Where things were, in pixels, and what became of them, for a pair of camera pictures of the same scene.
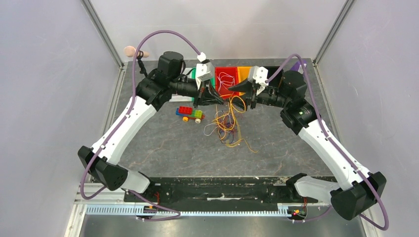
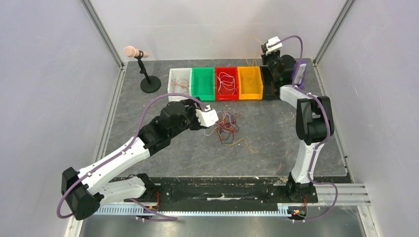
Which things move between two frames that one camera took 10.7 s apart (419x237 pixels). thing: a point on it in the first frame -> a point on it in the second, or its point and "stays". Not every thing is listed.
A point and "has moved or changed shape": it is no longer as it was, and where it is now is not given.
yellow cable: [229, 130] has moved or changed shape
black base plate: [223, 194] stays
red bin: [225, 77] stays
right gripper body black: [254, 96] -> [271, 58]
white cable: [225, 78] stays
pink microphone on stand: [130, 52] stays
